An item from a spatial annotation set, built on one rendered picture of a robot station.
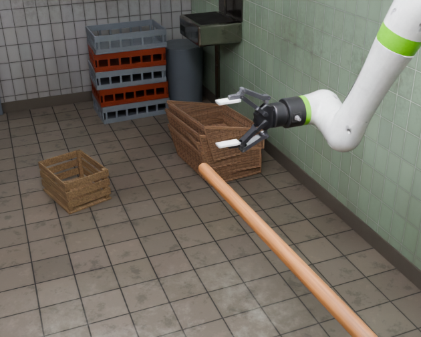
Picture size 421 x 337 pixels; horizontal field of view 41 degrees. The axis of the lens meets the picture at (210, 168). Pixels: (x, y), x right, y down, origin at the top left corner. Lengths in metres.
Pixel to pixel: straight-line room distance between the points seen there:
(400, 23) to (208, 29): 2.88
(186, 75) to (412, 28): 3.61
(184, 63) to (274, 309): 2.73
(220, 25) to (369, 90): 2.81
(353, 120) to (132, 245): 1.89
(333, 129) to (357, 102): 0.11
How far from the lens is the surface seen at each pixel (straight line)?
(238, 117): 4.05
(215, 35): 4.29
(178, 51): 4.89
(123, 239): 3.28
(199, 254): 3.11
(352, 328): 0.95
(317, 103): 1.72
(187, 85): 4.99
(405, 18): 1.49
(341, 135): 1.65
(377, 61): 1.55
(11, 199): 3.87
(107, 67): 4.72
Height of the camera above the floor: 1.83
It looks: 27 degrees down
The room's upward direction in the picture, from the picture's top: 1 degrees counter-clockwise
